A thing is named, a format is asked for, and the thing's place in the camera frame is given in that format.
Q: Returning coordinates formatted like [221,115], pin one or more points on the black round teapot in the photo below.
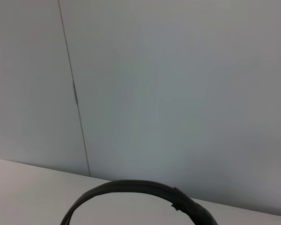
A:
[135,186]

